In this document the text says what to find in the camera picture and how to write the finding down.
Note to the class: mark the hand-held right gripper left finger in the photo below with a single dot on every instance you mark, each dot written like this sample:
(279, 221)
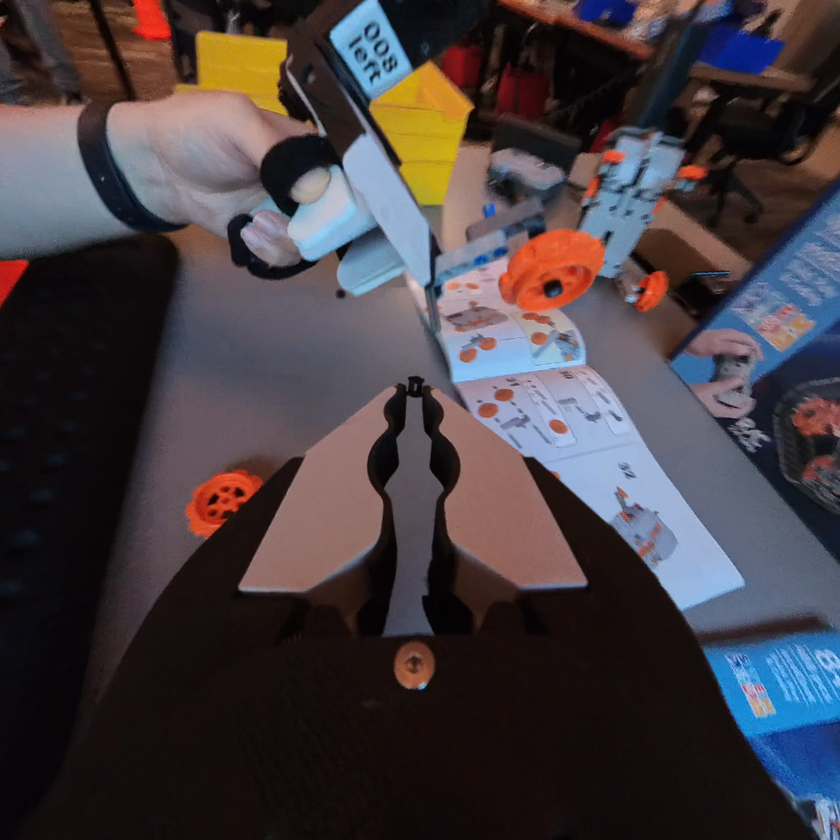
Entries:
(321, 525)

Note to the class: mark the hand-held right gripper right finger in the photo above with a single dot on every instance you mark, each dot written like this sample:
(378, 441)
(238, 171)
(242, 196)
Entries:
(512, 525)

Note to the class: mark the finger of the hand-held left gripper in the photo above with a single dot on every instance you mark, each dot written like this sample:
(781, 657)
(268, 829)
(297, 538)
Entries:
(387, 197)

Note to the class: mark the grey perforated beam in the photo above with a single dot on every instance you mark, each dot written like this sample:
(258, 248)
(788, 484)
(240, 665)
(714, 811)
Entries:
(505, 229)

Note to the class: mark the black connector pin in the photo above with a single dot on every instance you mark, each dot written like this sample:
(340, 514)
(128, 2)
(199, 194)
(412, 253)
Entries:
(415, 387)

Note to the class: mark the orange gear wheel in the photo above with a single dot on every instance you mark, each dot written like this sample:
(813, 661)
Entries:
(558, 262)
(200, 512)

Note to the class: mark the grey desk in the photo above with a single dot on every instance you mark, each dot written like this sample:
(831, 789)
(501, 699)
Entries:
(262, 367)

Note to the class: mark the person's left hand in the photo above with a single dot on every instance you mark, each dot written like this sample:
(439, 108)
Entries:
(197, 157)

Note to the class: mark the yellow storage bin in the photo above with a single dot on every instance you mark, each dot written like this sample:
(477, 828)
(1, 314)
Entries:
(426, 131)

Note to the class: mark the white instruction booklet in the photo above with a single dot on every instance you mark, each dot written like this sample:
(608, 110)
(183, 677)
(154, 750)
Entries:
(610, 472)

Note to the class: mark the red storage crate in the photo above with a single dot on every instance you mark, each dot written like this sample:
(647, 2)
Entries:
(518, 88)
(459, 65)

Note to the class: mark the grey battery box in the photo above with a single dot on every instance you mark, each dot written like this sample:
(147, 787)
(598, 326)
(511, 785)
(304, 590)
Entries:
(525, 172)

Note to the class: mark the black case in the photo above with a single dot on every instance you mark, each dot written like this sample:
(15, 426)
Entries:
(525, 138)

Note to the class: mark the grey robot chassis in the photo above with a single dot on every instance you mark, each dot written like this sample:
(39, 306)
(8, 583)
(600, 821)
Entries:
(630, 190)

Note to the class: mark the wooden back table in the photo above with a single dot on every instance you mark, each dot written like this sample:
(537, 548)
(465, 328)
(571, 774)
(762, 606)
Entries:
(590, 29)

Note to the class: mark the black perforated panel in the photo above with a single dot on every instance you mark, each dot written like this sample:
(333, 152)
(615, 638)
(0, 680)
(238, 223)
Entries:
(65, 459)

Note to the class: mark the blue storage bin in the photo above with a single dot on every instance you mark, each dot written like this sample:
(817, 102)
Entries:
(604, 10)
(741, 49)

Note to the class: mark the blue robot kit box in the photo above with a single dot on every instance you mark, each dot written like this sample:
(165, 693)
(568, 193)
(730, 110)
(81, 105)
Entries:
(774, 394)

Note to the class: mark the small black box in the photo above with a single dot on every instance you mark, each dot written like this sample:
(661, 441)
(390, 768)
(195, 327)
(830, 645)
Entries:
(705, 292)

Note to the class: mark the blue booklet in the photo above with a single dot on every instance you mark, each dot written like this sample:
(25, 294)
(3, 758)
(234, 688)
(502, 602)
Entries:
(774, 682)

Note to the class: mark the black office chair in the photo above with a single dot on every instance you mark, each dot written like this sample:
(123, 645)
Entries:
(754, 124)

